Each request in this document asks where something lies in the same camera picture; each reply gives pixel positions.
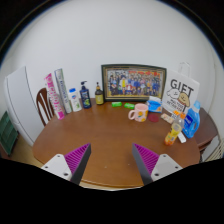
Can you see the brown pump bottle yellow label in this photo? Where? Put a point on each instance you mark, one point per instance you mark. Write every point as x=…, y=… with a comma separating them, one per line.
x=99, y=96

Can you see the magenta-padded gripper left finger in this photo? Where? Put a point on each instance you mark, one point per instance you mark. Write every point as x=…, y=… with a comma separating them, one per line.
x=63, y=166

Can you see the white lotion bottle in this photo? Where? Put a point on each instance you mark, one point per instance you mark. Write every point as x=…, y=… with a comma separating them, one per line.
x=75, y=101

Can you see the flat round red coaster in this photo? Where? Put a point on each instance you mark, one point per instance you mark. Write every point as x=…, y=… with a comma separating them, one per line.
x=153, y=118

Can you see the blue detergent bottle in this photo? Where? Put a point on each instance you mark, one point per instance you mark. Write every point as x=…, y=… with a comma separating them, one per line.
x=191, y=123

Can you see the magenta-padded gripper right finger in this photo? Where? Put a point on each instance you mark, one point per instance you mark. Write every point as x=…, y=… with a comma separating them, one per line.
x=160, y=166

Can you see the white printed gift bag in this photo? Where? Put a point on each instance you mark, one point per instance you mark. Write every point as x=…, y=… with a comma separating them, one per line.
x=180, y=93

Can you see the pink mug with orange prints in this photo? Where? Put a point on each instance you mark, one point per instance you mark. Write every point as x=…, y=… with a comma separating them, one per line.
x=140, y=113

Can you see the floral patterned pouch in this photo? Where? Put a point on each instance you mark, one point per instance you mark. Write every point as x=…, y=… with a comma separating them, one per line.
x=166, y=118

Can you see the white cabinet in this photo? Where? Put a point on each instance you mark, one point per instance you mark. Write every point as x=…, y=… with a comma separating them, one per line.
x=21, y=103

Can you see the dark blue pump bottle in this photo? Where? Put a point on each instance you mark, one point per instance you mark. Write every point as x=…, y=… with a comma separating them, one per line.
x=86, y=98

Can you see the framed group picture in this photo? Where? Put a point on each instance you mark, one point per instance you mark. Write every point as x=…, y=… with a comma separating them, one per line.
x=133, y=82

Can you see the colourful puzzle cube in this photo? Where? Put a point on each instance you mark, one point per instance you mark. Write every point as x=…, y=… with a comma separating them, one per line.
x=179, y=114

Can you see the orange-capped juice bottle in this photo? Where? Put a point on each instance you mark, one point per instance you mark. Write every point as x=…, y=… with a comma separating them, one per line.
x=172, y=133

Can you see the green plastic crate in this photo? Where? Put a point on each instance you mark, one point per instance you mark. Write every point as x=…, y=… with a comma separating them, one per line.
x=7, y=133

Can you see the brown wooden chair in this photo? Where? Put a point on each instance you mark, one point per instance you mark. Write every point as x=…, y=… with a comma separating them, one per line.
x=44, y=106

